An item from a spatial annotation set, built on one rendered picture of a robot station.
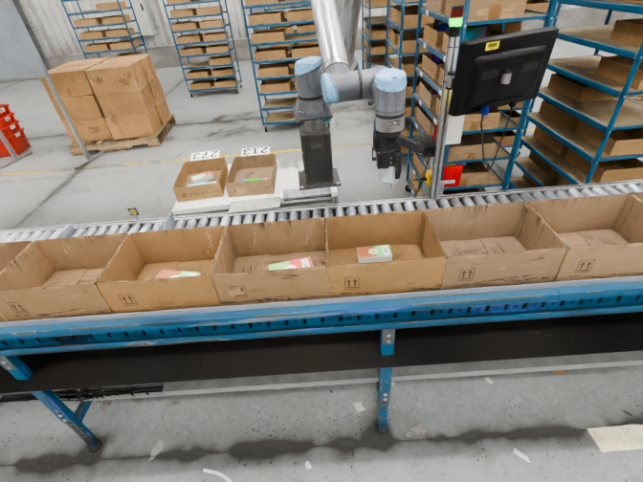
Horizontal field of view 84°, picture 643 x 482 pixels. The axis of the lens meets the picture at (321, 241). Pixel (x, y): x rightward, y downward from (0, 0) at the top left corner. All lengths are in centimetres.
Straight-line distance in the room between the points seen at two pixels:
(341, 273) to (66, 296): 95
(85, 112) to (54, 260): 430
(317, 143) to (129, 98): 389
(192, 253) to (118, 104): 435
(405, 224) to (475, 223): 28
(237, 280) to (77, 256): 79
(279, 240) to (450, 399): 124
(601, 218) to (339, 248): 106
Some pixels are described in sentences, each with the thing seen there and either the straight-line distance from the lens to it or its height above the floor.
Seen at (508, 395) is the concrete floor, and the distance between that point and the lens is 224.
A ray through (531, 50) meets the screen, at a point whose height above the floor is 148.
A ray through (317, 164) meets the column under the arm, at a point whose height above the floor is 89.
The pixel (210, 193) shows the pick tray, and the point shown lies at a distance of 232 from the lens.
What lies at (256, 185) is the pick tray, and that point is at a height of 82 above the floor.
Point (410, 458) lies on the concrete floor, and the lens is 198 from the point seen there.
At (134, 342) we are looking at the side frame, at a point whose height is 82.
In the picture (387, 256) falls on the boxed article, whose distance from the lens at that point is 142.
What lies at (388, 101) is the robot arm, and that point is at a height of 150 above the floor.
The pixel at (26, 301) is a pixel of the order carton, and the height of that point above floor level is 99.
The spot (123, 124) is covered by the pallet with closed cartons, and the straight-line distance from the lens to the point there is 584.
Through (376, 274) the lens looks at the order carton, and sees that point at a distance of 122.
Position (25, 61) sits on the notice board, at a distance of 567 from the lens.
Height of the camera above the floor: 183
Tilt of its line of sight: 37 degrees down
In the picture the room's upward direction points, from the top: 6 degrees counter-clockwise
